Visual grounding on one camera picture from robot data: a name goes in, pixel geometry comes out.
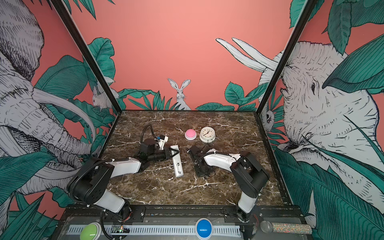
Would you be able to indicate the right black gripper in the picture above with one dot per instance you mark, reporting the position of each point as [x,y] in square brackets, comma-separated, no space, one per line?
[200,174]

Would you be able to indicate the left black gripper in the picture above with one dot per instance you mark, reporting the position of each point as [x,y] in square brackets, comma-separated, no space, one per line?
[166,153]

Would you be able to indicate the white remote control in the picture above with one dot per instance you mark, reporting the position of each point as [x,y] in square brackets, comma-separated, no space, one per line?
[178,168]

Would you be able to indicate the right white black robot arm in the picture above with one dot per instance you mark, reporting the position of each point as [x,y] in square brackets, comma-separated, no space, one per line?
[249,174]

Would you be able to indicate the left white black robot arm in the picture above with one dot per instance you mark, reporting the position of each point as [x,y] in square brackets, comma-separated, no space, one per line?
[89,185]

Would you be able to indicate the pink push button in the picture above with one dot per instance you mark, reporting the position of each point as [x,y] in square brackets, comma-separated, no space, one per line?
[190,134]

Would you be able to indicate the white round alarm clock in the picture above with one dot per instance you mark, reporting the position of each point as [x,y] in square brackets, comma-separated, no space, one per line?
[207,135]

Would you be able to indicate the blue push button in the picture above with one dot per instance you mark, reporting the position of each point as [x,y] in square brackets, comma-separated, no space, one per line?
[203,229]

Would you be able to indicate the glittery silver microphone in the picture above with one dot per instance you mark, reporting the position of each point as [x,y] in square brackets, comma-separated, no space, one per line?
[286,228]

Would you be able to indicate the small green circuit board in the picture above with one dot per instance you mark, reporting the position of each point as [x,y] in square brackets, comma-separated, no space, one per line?
[120,229]

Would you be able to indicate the green push button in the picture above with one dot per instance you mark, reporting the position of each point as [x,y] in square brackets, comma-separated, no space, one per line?
[91,232]

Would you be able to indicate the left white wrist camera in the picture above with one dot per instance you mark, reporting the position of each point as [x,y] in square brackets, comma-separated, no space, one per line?
[161,140]

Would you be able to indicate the black front mounting rail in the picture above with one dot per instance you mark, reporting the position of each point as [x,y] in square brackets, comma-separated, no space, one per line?
[142,213]

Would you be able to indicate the white slotted cable duct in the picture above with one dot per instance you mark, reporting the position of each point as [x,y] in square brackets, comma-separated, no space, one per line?
[138,230]

